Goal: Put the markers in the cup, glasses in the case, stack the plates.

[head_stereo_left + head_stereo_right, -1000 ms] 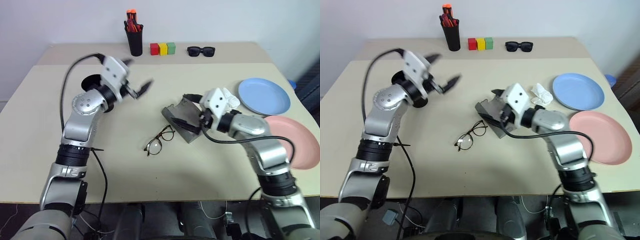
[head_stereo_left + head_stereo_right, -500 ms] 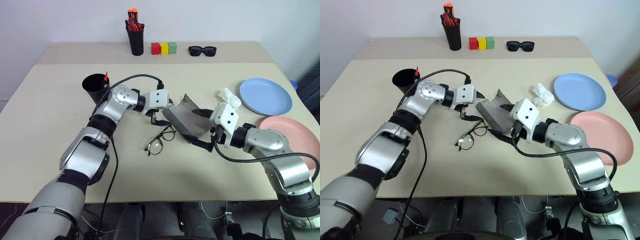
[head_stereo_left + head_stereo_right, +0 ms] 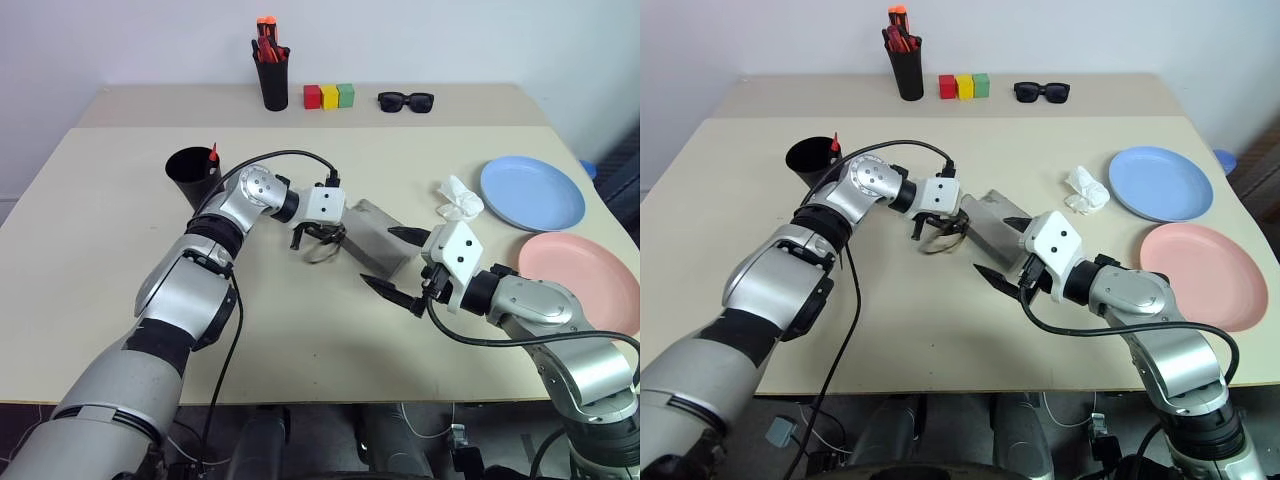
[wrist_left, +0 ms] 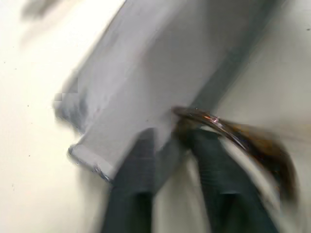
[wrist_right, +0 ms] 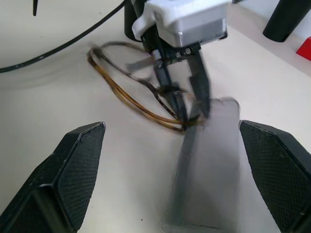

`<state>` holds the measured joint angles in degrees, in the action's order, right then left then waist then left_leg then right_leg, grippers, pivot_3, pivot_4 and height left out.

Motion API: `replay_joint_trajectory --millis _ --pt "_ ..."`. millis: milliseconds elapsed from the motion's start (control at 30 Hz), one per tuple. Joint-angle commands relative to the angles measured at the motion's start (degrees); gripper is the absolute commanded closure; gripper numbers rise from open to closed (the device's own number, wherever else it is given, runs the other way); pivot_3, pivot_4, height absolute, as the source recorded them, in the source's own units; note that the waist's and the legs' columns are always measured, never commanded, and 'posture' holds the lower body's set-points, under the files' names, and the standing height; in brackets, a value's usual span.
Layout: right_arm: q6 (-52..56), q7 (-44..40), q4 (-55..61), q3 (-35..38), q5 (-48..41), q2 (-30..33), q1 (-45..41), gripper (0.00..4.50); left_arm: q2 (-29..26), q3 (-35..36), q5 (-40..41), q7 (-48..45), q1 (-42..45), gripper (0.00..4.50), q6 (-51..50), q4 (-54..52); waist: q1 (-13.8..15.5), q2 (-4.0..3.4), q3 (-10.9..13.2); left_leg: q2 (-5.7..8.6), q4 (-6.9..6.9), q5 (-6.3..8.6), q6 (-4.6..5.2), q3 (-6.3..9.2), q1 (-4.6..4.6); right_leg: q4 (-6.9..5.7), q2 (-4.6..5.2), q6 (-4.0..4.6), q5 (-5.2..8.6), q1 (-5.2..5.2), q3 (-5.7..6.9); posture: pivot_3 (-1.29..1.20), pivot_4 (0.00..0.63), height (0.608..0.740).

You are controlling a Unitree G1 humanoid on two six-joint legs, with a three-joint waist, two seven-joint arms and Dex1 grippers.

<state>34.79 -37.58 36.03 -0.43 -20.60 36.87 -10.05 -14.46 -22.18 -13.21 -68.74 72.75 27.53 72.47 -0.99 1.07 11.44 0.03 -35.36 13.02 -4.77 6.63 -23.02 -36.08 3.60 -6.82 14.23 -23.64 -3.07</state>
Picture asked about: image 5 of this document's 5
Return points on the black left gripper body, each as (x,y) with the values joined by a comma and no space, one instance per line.
(170,54)

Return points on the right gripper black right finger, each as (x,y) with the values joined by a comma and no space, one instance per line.
(274,170)

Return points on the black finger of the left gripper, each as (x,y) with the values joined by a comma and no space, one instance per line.
(200,85)
(165,77)

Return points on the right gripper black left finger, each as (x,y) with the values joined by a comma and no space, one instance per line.
(73,170)

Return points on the brown thin-framed glasses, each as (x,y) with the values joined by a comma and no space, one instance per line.
(114,89)

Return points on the grey glasses case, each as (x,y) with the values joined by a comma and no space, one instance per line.
(209,170)

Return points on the black tapered cylinder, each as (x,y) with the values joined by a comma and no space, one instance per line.
(283,21)

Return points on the red block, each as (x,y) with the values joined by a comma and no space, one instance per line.
(305,49)

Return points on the thin black pointed object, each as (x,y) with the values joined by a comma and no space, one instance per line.
(35,7)

